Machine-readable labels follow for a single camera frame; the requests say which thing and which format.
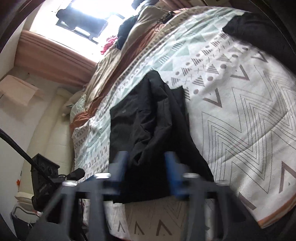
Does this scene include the folded black garment stack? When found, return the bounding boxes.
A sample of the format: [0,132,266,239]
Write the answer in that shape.
[223,12,295,72]

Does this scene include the hanging dark jacket left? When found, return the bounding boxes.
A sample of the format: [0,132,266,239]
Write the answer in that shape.
[56,8,108,38]

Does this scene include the patterned white geometric blanket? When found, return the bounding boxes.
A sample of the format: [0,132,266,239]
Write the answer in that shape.
[72,7,295,230]

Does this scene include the left pink curtain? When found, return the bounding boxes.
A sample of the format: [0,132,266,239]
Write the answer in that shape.
[15,30,97,87]

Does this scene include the black cable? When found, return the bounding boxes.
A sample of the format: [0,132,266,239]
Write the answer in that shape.
[0,128,47,176]

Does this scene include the plush toy on bed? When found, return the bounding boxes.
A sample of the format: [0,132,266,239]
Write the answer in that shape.
[61,95,80,116]

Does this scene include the beige air conditioner cover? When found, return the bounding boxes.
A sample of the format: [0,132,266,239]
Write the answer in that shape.
[0,75,41,106]

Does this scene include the black button-up shirt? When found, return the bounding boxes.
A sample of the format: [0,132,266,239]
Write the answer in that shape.
[109,71,214,203]

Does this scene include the light green pillow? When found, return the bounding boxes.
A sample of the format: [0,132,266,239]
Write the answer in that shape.
[69,92,86,123]

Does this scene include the cream padded headboard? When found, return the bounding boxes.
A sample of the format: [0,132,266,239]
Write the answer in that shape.
[14,86,77,209]

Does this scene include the small black device on bed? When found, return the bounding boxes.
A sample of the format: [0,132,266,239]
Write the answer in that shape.
[158,11,175,24]

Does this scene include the beige brown duvet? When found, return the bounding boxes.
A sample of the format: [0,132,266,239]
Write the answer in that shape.
[70,6,169,132]

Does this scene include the dark crumpled clothes pile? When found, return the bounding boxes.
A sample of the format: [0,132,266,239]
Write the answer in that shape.
[116,15,138,50]

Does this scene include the red garment by window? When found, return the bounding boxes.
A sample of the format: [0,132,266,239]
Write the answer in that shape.
[100,36,117,55]

